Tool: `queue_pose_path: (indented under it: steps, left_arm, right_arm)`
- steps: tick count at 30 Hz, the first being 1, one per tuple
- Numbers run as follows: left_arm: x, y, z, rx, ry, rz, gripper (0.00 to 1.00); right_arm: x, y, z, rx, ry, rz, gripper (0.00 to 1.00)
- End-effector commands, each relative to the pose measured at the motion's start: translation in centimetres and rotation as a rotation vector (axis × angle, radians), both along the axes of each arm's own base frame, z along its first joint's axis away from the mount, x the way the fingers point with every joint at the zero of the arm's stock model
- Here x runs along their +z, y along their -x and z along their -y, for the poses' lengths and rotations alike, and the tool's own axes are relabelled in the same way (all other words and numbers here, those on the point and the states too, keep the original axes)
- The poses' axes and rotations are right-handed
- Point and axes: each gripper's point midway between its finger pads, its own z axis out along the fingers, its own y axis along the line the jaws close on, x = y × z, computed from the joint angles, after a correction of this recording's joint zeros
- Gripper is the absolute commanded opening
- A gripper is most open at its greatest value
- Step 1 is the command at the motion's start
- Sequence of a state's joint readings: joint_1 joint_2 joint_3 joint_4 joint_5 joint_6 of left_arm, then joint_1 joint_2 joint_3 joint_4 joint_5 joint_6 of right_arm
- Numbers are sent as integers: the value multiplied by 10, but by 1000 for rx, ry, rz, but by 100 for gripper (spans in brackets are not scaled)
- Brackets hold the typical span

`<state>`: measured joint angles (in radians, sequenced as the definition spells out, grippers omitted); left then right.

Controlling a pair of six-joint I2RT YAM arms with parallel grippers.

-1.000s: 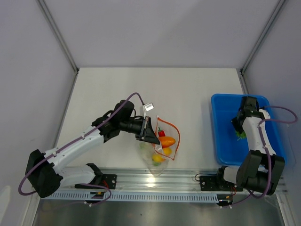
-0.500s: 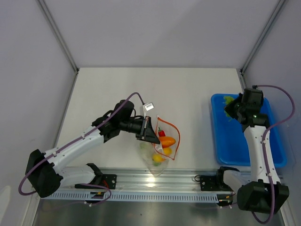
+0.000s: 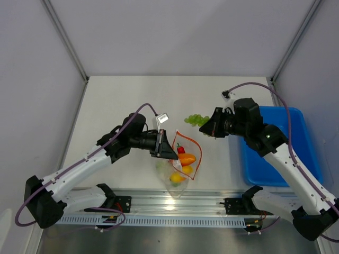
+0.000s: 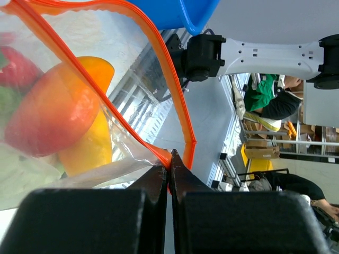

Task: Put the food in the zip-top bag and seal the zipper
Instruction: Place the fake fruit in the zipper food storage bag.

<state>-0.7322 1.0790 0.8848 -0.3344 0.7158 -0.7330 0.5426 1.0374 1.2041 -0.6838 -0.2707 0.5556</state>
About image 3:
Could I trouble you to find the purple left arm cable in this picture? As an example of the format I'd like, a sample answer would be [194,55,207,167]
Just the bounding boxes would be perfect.
[14,103,159,227]

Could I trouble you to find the right aluminium frame post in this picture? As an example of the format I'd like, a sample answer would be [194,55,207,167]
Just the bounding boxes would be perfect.
[270,0,325,86]

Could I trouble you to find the clear zip bag red zipper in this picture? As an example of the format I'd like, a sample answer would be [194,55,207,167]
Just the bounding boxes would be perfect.
[155,131,202,198]

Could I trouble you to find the red orange mango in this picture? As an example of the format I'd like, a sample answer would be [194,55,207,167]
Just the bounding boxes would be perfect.
[178,153,196,166]

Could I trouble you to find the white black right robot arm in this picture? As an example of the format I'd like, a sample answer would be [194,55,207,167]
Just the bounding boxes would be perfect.
[199,98,338,241]

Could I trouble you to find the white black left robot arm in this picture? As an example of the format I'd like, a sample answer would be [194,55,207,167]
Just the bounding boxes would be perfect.
[24,113,179,229]

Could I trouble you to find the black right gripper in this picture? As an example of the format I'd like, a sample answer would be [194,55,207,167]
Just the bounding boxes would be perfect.
[199,107,248,138]

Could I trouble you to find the white cauliflower green leaves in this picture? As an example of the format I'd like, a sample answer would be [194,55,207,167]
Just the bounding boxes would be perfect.
[155,160,180,188]

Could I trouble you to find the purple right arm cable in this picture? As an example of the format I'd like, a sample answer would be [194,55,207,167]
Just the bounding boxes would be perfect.
[227,81,339,243]

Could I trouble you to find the white slotted cable duct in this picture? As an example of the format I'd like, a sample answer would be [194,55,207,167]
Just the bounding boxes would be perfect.
[57,214,246,228]

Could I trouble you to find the orange yellow mango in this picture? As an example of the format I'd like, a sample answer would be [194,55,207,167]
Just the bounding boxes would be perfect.
[169,166,193,184]

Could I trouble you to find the blue plastic bin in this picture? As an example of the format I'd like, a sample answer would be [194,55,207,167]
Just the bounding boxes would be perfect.
[240,106,324,187]

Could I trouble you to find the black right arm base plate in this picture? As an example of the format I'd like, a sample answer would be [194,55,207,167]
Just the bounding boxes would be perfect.
[219,197,272,215]

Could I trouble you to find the left aluminium frame post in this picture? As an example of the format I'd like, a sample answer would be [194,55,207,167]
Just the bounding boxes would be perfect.
[40,0,89,83]

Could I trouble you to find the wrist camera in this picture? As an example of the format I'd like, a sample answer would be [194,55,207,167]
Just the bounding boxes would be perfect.
[221,90,238,112]
[153,113,169,130]

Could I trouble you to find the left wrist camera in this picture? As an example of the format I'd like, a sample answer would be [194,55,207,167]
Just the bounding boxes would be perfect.
[153,113,169,130]

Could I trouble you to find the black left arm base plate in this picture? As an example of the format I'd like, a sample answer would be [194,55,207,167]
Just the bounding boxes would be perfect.
[84,196,132,213]

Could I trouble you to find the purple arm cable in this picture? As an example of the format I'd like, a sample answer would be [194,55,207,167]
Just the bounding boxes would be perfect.
[227,81,339,243]
[14,103,159,227]

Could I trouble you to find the aluminium mounting rail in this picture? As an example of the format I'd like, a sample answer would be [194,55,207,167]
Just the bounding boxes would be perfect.
[35,188,324,218]

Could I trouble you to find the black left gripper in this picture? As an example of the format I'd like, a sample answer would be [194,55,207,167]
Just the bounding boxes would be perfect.
[129,129,178,160]

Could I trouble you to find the green grape bunch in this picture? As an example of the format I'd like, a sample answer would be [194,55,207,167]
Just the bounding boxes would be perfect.
[184,114,210,128]

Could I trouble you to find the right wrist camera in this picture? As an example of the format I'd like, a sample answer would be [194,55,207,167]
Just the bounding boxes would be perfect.
[221,90,238,112]

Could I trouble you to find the aluminium frame post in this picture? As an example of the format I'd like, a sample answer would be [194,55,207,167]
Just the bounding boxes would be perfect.
[270,0,325,86]
[40,0,89,83]

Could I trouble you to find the red chili pepper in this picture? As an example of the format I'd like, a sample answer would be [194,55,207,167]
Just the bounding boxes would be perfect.
[176,143,186,154]

